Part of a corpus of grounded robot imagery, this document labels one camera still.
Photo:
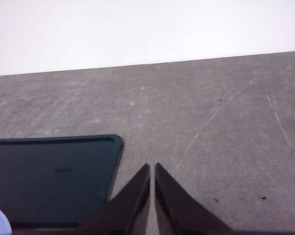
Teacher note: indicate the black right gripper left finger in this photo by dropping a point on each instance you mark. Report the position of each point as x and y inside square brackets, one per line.
[125, 213]

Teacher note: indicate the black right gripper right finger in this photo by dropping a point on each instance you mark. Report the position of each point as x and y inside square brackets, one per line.
[178, 213]

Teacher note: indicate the dark green tray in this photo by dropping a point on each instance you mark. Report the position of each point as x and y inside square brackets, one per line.
[57, 180]

